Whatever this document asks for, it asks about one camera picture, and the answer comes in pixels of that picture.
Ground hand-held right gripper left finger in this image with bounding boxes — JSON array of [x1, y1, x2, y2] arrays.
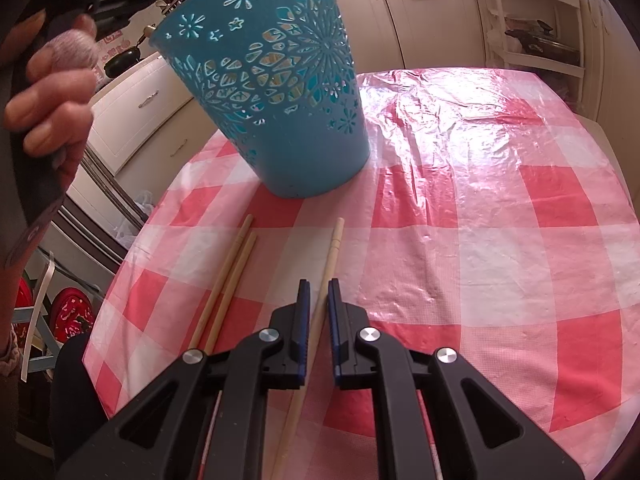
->
[[56, 279, 312, 480]]

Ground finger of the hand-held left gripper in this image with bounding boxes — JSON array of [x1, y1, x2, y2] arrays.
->
[[95, 0, 168, 28]]

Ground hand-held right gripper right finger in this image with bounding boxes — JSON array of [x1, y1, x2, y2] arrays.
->
[[327, 277, 583, 480]]

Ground bamboo chopstick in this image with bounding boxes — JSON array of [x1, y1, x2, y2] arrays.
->
[[202, 231, 258, 356], [270, 217, 347, 480], [187, 214, 254, 353]]

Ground blue perforated plastic basket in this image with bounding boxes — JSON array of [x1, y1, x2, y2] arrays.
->
[[148, 0, 372, 200]]

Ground person's left hand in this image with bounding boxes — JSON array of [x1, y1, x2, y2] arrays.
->
[[2, 12, 99, 186]]

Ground glass sliding door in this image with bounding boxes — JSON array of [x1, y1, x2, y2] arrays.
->
[[60, 145, 151, 306]]

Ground black frying pan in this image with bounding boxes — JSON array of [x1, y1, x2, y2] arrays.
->
[[102, 45, 144, 77]]

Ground cream drawer cabinet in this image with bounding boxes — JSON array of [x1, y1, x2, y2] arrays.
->
[[85, 57, 201, 176]]

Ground red floral cloth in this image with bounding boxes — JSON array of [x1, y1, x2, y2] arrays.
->
[[52, 287, 96, 345]]

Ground pink checkered plastic tablecloth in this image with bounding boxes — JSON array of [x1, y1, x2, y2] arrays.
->
[[82, 67, 640, 480]]

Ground person's leg in black pants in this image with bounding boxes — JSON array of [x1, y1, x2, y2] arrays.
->
[[50, 332, 113, 421]]

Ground cream base cabinets with doors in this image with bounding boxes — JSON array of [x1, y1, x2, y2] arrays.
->
[[327, 0, 481, 68]]

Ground dark lidded pot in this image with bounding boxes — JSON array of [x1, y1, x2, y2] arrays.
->
[[505, 20, 583, 57]]

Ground cream panelled drawer cabinets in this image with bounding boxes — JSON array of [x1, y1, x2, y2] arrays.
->
[[582, 0, 640, 126]]

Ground white storage trolley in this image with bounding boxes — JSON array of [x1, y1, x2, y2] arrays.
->
[[472, 0, 588, 111]]

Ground wooden shelf with blue frame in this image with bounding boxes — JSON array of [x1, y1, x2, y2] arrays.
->
[[10, 260, 101, 376]]

